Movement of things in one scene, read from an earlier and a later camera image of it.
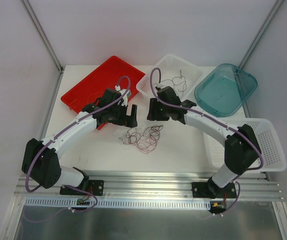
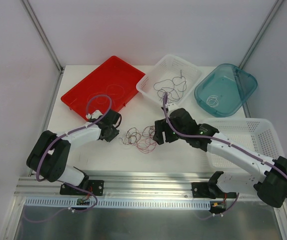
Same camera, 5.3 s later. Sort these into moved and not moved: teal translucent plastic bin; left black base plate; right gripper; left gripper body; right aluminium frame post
Moved: right gripper; left gripper body
Not moved: teal translucent plastic bin; right aluminium frame post; left black base plate
